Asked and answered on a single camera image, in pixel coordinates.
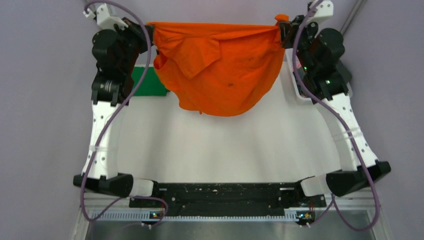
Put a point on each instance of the white plastic laundry basket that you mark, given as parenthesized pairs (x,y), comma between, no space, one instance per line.
(300,97)

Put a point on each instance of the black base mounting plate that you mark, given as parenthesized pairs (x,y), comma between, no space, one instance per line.
(229,199)

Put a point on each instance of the aluminium frame rail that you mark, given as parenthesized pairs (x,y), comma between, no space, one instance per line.
(359,200)

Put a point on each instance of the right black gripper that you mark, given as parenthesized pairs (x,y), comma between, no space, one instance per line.
(289,30)

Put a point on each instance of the orange t shirt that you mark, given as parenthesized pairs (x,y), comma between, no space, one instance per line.
(217,69)

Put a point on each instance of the white slotted cable duct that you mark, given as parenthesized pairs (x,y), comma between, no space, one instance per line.
(150,216)

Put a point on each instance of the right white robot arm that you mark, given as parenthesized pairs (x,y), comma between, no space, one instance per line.
(320,79)

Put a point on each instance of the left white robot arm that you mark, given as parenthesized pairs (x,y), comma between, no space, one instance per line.
(116,48)

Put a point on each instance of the folded green t shirt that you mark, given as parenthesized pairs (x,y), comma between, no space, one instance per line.
(151,85)

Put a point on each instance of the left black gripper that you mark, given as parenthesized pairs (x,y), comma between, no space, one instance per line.
(135,29)

